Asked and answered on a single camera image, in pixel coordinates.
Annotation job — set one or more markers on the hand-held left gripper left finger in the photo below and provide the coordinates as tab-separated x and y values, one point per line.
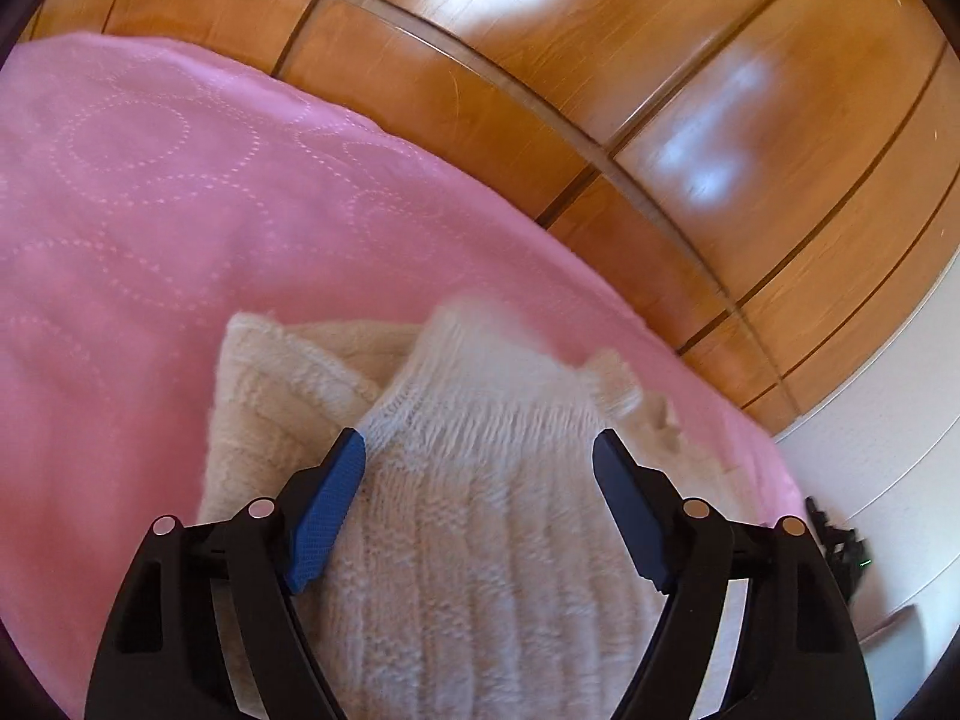
326	510

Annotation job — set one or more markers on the wooden wardrobe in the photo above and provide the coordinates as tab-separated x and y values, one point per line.
675	90

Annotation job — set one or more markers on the pink bed blanket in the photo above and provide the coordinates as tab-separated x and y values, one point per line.
150	240

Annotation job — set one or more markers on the white knitted sweater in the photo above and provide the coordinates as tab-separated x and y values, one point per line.
465	555

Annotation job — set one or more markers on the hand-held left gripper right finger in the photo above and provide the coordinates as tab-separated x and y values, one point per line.
630	510

